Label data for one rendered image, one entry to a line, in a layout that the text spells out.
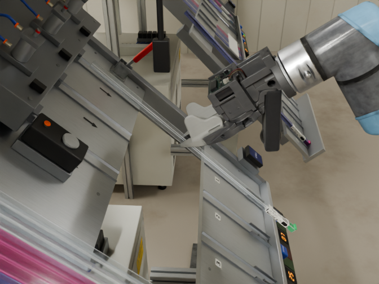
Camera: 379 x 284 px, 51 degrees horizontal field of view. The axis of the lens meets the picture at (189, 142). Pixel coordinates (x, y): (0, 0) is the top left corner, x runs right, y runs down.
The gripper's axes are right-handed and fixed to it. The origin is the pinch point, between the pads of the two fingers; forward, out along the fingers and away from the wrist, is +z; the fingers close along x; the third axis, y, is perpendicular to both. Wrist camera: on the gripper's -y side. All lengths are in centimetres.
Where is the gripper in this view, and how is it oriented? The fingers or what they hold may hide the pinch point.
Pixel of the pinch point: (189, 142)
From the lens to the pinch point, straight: 69.8
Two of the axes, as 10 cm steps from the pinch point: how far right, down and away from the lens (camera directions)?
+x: -0.6, 5.5, -8.3
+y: -5.7, -7.0, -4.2
